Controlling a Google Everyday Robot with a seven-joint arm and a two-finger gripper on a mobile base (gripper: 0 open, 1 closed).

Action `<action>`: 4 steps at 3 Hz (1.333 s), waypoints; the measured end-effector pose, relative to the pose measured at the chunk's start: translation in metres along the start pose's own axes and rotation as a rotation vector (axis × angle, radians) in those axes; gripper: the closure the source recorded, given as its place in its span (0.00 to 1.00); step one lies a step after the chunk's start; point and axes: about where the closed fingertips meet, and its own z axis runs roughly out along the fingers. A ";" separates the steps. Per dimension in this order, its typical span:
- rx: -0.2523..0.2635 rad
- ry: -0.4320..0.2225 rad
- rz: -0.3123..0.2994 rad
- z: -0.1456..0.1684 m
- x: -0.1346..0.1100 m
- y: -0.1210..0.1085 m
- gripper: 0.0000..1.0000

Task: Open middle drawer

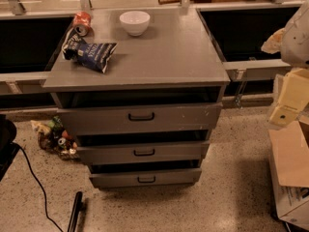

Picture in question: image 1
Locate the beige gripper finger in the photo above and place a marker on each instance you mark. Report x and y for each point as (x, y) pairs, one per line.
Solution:
(273, 43)

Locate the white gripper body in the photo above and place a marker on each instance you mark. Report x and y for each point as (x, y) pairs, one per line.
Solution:
(296, 41)

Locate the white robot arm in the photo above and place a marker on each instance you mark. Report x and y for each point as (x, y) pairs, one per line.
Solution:
(292, 42)

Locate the grey drawer cabinet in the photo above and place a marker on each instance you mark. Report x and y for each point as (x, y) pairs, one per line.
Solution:
(173, 62)

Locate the grey top drawer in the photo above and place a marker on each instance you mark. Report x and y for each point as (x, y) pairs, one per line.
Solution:
(144, 118)

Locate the cardboard box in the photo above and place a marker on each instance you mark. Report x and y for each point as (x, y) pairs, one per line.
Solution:
(289, 166)

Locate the wooden stick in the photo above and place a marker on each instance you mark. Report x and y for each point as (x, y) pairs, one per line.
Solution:
(163, 2)

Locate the white ceramic bowl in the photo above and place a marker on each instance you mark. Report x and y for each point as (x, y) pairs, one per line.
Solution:
(135, 23)

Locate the blue chip bag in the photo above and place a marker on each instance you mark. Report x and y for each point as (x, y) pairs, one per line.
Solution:
(93, 56)

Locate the orange soda can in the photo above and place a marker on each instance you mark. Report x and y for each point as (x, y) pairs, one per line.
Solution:
(82, 23)

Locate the trash pile on floor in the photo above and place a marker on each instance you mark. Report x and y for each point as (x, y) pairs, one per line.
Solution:
(54, 138)

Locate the black bar on floor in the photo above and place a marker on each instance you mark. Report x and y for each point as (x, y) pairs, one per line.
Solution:
(77, 204)

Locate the grey metal railing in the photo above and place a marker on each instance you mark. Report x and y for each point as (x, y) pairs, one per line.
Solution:
(32, 30)

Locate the black device at left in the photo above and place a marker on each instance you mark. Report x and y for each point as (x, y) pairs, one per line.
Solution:
(8, 149)

